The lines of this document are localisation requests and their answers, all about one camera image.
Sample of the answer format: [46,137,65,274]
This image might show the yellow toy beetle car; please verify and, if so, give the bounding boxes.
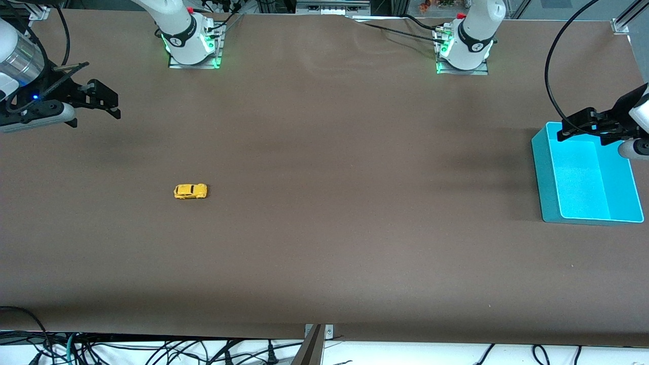
[173,183,208,200]

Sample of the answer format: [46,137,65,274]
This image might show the teal plastic storage bin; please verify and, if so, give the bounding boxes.
[531,121,645,226]

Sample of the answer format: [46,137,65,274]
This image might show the grey background equipment box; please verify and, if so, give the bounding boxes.
[296,0,372,16]

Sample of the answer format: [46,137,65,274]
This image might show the dark metal support leg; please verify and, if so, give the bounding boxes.
[291,324,326,365]

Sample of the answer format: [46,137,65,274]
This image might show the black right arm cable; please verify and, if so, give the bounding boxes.
[48,4,71,66]

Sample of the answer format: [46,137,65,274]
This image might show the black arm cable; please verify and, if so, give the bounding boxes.
[48,4,71,66]
[545,0,602,133]

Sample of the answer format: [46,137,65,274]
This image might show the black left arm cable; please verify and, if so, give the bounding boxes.
[545,0,602,133]

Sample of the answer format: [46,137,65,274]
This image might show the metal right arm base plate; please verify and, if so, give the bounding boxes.
[168,23,225,69]

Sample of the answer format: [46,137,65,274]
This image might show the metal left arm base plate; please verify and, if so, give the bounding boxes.
[436,25,490,77]

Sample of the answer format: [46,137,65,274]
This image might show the short black table cable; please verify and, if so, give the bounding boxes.
[403,14,442,32]

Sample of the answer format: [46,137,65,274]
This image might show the looping black floor cable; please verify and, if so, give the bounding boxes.
[0,306,52,365]

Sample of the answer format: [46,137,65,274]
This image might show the long black table cable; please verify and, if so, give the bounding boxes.
[361,21,448,44]

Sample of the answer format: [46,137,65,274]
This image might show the silver table edge bracket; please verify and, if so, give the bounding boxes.
[304,323,335,339]

